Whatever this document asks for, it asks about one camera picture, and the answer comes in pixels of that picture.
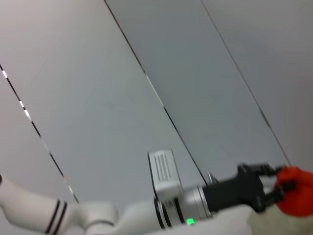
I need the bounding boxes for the red round fruit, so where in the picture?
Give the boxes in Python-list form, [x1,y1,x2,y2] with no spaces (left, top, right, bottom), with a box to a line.
[273,165,313,218]

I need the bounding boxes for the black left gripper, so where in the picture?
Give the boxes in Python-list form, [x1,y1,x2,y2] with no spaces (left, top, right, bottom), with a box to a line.
[203,162,296,213]

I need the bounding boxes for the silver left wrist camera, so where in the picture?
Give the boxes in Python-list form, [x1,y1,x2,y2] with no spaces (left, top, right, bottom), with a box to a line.
[147,148,183,200]

